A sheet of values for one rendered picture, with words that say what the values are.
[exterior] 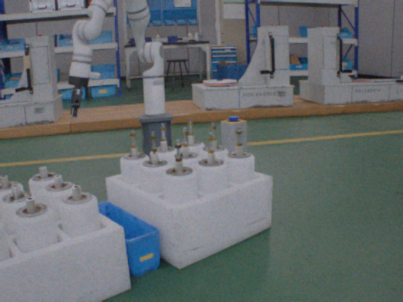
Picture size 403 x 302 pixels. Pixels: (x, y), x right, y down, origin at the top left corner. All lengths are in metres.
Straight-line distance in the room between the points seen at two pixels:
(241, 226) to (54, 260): 0.59
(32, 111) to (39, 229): 2.48
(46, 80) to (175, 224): 2.45
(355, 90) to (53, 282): 3.40
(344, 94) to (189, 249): 2.94
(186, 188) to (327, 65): 2.86
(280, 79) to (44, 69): 2.02
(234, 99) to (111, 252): 2.57
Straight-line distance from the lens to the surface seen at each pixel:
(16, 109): 3.35
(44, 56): 3.33
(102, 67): 6.36
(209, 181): 1.15
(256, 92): 3.43
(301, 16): 10.72
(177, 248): 1.08
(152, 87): 1.73
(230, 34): 7.64
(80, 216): 0.93
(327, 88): 3.73
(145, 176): 1.17
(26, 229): 0.90
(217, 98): 3.34
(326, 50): 3.77
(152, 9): 7.25
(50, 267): 0.91
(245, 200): 1.20
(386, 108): 4.05
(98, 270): 0.96
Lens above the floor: 0.58
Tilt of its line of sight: 14 degrees down
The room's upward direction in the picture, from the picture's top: 2 degrees counter-clockwise
